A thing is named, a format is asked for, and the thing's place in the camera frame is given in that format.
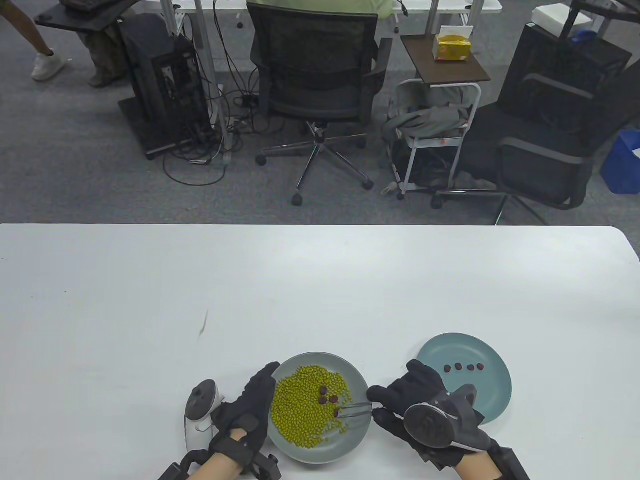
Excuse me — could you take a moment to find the person's right hand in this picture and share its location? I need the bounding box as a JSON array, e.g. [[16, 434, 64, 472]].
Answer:
[[366, 359, 501, 471]]

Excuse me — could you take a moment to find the person's left hand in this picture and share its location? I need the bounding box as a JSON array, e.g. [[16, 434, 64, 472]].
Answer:
[[210, 361, 282, 444]]

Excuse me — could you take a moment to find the teal plate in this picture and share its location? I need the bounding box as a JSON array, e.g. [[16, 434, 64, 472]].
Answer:
[[416, 333, 513, 426]]

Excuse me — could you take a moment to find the grey plate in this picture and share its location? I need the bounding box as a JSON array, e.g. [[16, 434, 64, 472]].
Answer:
[[267, 352, 373, 465]]

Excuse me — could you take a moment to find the person's left forearm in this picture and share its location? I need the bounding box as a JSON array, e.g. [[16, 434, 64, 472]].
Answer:
[[192, 427, 248, 480]]

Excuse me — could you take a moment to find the person's right forearm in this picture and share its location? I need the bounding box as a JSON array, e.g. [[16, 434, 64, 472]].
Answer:
[[452, 447, 503, 480]]

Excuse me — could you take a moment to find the pile of green beans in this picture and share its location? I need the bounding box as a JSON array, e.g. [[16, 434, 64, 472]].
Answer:
[[271, 365, 353, 450]]

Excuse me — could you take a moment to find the grey white VR controller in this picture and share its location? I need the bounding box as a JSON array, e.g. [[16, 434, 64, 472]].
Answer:
[[403, 385, 493, 453], [185, 379, 224, 453]]

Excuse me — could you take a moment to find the grey shoe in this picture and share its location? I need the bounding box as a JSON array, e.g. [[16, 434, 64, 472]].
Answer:
[[456, 171, 499, 192]]

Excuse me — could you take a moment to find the black bag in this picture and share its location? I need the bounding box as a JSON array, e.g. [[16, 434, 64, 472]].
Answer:
[[390, 140, 458, 188]]

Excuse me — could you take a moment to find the black grey reclining chair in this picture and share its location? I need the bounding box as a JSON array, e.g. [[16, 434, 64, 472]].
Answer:
[[432, 22, 640, 226]]

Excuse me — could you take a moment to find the grey backpack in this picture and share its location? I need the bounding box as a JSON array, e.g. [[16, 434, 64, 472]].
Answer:
[[382, 82, 473, 146]]

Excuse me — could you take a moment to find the blue bin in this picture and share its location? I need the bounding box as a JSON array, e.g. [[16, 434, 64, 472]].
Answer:
[[600, 130, 640, 195]]

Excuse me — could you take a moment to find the brown top white side table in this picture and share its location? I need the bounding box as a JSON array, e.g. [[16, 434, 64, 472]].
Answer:
[[395, 34, 492, 201]]

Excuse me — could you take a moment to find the black mesh office chair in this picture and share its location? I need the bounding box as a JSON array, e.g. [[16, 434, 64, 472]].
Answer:
[[245, 0, 395, 207]]

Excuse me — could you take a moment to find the yellow tissue box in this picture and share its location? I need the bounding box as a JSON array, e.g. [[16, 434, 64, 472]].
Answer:
[[432, 26, 473, 62]]

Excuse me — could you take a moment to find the white office desk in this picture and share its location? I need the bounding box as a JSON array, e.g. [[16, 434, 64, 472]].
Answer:
[[159, 0, 503, 153]]

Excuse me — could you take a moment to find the black computer tower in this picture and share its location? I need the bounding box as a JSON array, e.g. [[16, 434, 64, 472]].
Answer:
[[116, 13, 216, 146]]

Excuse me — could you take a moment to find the white box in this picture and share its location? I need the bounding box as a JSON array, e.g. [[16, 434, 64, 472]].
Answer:
[[531, 4, 593, 36]]

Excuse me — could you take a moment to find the black rolling computer stand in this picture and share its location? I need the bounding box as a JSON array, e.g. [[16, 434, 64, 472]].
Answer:
[[34, 0, 223, 161]]

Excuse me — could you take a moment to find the black desk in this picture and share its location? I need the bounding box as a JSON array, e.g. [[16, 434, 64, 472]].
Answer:
[[559, 0, 640, 41]]

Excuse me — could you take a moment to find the black keyboard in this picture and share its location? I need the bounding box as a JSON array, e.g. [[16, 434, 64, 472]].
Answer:
[[60, 0, 113, 13]]

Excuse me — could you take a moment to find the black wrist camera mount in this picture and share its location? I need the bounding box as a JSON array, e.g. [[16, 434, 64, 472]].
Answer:
[[159, 427, 283, 480], [480, 440, 531, 480]]

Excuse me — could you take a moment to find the tangle of black cables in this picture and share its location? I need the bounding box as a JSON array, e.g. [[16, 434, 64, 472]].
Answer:
[[162, 0, 273, 187]]

